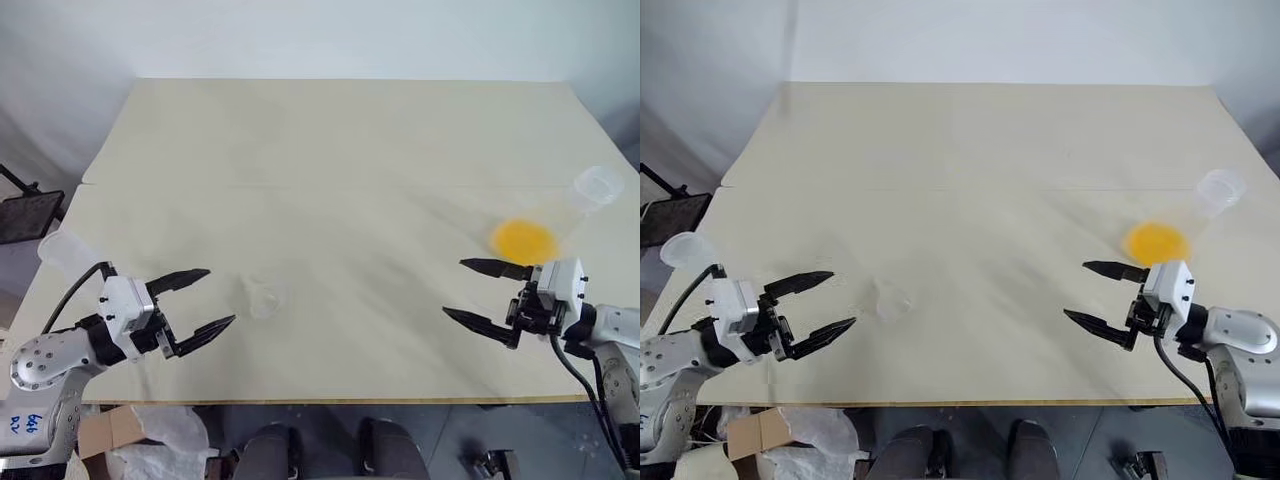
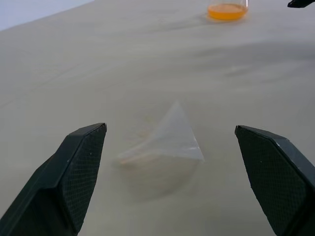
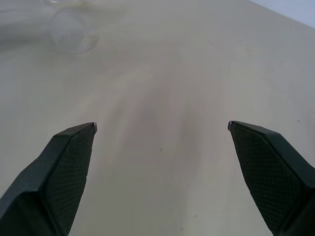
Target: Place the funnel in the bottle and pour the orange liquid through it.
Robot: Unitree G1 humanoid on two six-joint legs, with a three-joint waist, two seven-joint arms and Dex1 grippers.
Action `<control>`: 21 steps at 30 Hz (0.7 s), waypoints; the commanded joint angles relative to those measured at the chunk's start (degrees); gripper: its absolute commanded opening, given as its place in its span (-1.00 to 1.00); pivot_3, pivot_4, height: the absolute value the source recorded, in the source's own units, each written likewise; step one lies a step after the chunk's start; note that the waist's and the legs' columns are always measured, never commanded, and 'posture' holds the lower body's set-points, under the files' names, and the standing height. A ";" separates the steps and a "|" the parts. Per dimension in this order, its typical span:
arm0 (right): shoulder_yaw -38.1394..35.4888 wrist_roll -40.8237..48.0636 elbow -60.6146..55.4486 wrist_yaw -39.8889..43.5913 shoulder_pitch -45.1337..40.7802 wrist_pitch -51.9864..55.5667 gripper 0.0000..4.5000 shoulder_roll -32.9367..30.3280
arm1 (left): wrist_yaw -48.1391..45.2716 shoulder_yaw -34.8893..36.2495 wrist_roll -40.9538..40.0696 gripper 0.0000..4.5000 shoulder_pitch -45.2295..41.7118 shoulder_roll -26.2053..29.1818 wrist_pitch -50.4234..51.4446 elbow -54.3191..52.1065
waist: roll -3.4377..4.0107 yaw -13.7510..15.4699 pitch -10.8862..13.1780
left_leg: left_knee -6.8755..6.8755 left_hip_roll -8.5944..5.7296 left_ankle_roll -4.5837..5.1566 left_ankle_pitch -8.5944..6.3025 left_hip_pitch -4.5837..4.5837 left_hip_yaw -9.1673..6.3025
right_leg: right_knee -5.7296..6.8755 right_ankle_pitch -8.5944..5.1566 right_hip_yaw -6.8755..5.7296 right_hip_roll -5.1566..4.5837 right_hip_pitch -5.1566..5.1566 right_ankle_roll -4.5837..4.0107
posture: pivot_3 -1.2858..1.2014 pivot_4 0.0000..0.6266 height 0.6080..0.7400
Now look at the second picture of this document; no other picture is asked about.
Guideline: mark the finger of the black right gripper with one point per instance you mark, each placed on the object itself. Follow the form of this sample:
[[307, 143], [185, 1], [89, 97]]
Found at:
[[301, 3]]

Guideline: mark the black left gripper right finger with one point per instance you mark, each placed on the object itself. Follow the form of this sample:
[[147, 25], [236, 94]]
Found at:
[[278, 177]]

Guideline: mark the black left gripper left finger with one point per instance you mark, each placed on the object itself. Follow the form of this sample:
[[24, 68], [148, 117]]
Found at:
[[49, 186]]

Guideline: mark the large clear conical flask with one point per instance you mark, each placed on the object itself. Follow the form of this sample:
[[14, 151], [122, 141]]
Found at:
[[226, 12]]

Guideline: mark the translucent plastic funnel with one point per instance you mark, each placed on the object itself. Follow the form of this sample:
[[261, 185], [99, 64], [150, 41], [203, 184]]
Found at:
[[177, 137]]

